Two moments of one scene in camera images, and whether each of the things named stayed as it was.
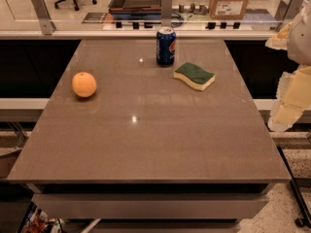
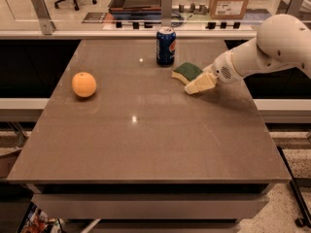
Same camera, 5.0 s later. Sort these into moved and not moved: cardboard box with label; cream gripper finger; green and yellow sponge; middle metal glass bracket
Moved: cream gripper finger
Not moved: cardboard box with label; middle metal glass bracket; green and yellow sponge
